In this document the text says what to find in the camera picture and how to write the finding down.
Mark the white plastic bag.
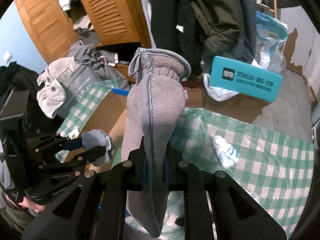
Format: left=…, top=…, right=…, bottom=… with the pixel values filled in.
left=203, top=73, right=239, bottom=102

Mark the teal shoe box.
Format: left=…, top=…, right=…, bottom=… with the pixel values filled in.
left=209, top=56, right=283, bottom=102

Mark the blue translucent plastic bag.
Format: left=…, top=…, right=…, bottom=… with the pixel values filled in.
left=254, top=11, right=289, bottom=74

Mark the brown cardboard box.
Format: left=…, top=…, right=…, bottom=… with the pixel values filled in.
left=181, top=81, right=270, bottom=124

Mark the light grey sock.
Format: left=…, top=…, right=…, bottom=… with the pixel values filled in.
left=81, top=129, right=115, bottom=167

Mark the green checkered tablecloth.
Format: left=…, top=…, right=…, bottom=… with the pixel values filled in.
left=57, top=80, right=315, bottom=239

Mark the person's left hand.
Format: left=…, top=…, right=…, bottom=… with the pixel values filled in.
left=5, top=194, right=49, bottom=213

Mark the grey fleece mitten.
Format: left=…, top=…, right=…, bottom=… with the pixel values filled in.
left=121, top=48, right=191, bottom=238

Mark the black hanging coat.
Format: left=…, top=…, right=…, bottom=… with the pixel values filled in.
left=150, top=0, right=204, bottom=76

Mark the wooden louvred wardrobe door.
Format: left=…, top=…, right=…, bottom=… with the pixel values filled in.
left=80, top=0, right=151, bottom=48

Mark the blue-rimmed cardboard box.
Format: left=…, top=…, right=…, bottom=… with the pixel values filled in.
left=78, top=91, right=127, bottom=172

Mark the olive green jacket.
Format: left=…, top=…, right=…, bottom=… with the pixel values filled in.
left=191, top=0, right=257, bottom=64

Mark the grey printed tote bag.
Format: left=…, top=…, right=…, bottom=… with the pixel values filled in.
left=57, top=65, right=101, bottom=119

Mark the white blue sock bundle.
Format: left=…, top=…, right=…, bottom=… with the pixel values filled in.
left=213, top=135, right=240, bottom=168

